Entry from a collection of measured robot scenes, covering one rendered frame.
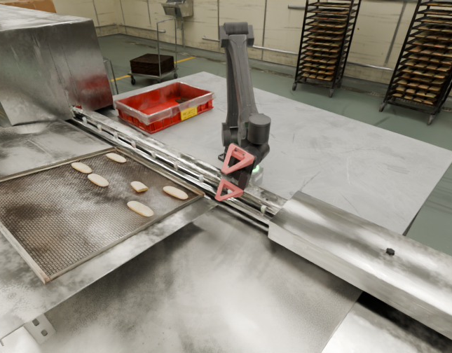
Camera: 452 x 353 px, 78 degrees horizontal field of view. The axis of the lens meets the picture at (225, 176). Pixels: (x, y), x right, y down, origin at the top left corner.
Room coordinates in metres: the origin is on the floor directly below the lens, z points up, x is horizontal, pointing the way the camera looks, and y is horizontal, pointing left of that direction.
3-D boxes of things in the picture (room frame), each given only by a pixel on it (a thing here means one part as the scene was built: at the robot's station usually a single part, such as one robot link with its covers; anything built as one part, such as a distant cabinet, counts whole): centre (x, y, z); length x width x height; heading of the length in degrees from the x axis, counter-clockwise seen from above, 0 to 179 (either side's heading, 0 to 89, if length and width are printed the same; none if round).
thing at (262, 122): (0.70, -0.09, 1.14); 0.12 x 0.09 x 0.11; 8
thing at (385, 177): (1.43, -0.11, 0.41); 1.80 x 0.94 x 0.82; 44
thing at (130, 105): (1.55, 0.34, 0.88); 0.49 x 0.34 x 0.10; 138
